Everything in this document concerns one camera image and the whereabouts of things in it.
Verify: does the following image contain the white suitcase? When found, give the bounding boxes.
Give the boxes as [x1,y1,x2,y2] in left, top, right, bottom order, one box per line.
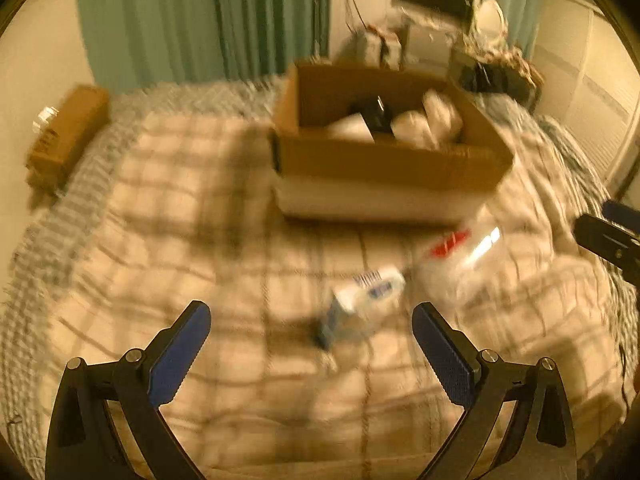
[348,28,402,70]

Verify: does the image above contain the white sliding wardrobe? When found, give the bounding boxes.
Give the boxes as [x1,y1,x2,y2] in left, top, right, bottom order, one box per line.
[533,0,639,180]

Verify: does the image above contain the brown carton by wall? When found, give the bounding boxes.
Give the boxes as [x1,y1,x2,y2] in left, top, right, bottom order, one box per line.
[26,84,111,193]

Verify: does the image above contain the oval white vanity mirror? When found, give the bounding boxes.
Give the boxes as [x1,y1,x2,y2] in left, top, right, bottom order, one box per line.
[472,0,508,44]

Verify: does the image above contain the beige plaid blanket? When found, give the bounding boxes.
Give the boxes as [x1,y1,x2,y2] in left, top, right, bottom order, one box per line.
[37,114,625,479]

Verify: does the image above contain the black round object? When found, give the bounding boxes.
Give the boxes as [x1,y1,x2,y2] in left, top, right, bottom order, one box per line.
[348,96,393,134]

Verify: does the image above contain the silver mini fridge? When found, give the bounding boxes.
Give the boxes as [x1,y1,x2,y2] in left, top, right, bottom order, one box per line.
[404,24,458,70]

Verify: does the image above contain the white sock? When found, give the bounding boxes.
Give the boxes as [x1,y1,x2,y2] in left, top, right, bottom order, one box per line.
[390,90,463,150]

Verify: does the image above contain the green curtain left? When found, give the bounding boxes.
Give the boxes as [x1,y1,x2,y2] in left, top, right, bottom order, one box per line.
[77,0,330,92]

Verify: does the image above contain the white plastic tube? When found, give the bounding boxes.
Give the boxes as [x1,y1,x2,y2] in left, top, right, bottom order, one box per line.
[326,113,374,143]

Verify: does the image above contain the chair with black clothes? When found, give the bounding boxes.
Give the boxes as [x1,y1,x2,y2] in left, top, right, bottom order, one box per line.
[447,46,544,112]

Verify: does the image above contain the clear bag with red label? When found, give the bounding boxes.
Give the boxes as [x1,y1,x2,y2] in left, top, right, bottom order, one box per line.
[413,220,506,310]

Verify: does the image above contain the open cardboard box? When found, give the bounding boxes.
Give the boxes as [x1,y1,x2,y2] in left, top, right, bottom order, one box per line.
[271,63,514,226]

